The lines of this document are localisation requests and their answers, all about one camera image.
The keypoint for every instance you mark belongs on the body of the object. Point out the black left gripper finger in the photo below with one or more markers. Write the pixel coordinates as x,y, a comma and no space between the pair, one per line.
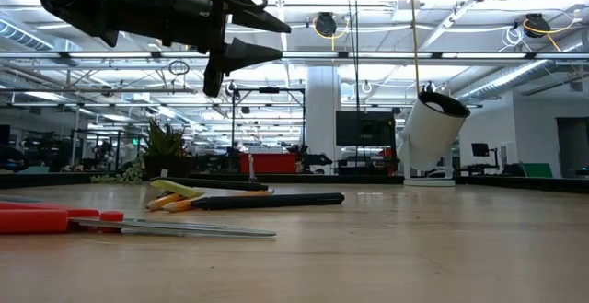
257,21
248,55

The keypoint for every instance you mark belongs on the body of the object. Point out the black pen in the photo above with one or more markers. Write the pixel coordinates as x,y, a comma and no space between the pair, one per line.
276,200
230,184

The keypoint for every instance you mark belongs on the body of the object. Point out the yellow pencil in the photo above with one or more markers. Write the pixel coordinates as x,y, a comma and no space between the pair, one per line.
161,201
179,205

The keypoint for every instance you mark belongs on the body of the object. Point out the black background robot arm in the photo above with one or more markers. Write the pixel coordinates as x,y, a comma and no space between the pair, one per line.
317,159

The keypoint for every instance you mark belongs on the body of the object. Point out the red cabinet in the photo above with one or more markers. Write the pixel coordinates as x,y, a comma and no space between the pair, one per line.
269,162

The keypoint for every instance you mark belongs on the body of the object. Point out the potted green succulent plant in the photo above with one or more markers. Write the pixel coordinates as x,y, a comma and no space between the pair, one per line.
163,151

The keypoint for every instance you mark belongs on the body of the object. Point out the white spotlight lamp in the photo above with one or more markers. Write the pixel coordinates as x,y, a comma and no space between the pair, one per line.
428,132

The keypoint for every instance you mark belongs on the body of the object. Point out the small black monitor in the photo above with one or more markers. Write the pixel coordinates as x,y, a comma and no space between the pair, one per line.
480,149

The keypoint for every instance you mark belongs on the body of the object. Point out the green box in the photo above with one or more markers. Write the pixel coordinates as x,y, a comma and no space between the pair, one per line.
537,170

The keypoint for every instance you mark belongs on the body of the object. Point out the black gantry frame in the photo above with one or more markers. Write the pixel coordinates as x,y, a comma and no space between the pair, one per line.
233,119

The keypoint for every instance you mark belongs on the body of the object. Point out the black wall monitor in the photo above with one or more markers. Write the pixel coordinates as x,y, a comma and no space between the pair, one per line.
366,128

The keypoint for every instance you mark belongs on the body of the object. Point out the black aluminium table frame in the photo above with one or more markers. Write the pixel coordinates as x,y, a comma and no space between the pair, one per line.
322,178

